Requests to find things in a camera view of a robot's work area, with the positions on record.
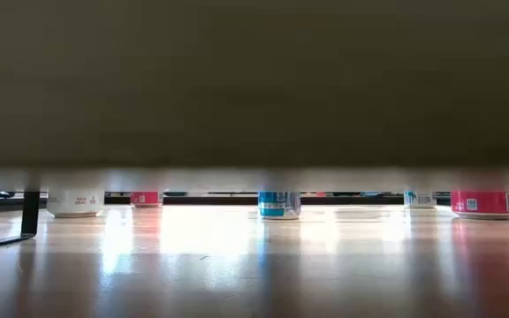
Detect blue and white beverage can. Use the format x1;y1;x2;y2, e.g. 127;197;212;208
257;191;302;221

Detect red beverage can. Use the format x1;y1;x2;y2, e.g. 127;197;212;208
130;191;164;208
450;190;509;221

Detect white teal-print beverage can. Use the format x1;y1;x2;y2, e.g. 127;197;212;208
403;191;437;209

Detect black can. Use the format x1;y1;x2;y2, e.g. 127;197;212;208
45;190;106;219

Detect black metal shelf leg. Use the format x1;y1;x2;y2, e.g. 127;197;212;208
0;190;42;252

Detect black metal table frame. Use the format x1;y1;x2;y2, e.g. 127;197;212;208
0;195;509;216

